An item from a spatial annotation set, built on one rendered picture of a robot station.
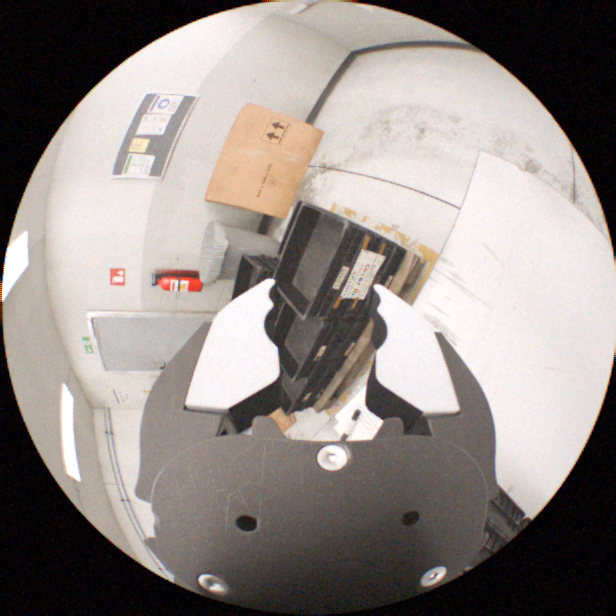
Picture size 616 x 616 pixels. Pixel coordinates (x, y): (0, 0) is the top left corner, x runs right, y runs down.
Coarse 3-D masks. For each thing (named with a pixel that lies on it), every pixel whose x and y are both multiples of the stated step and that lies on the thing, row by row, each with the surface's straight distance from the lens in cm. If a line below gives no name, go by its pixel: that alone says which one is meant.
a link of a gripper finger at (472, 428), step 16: (448, 352) 8; (448, 368) 8; (464, 368) 8; (464, 384) 8; (464, 400) 7; (480, 400) 8; (432, 416) 6; (448, 416) 7; (464, 416) 7; (480, 416) 7; (416, 432) 7; (432, 432) 6; (448, 432) 6; (464, 432) 7; (480, 432) 7; (464, 448) 6; (480, 448) 7; (480, 464) 7; (496, 480) 7; (496, 496) 7
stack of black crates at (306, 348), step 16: (288, 304) 115; (288, 320) 122; (304, 320) 117; (320, 320) 92; (336, 320) 98; (352, 320) 106; (368, 320) 116; (288, 336) 129; (304, 336) 117; (320, 336) 95; (336, 336) 103; (352, 336) 114; (288, 352) 129; (304, 352) 119; (320, 352) 106; (336, 352) 115; (288, 368) 119; (304, 368) 110; (320, 368) 119; (336, 368) 132
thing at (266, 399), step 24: (264, 288) 10; (240, 312) 9; (264, 312) 9; (216, 336) 8; (240, 336) 8; (264, 336) 8; (216, 360) 7; (240, 360) 7; (264, 360) 7; (192, 384) 7; (216, 384) 6; (240, 384) 6; (264, 384) 6; (192, 408) 6; (216, 408) 6; (240, 408) 6; (264, 408) 7; (240, 432) 7
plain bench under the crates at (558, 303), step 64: (512, 192) 47; (448, 256) 43; (512, 256) 42; (576, 256) 47; (448, 320) 42; (512, 320) 41; (576, 320) 45; (512, 384) 43; (576, 384) 48; (512, 448) 50; (576, 448) 58
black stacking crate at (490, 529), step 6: (486, 522) 47; (486, 528) 48; (492, 528) 49; (492, 534) 51; (498, 534) 52; (492, 540) 51; (498, 540) 53; (504, 540) 55; (486, 546) 47; (492, 546) 51; (498, 546) 54; (480, 552) 47; (486, 552) 49; (492, 552) 51; (480, 558) 47; (486, 558) 50
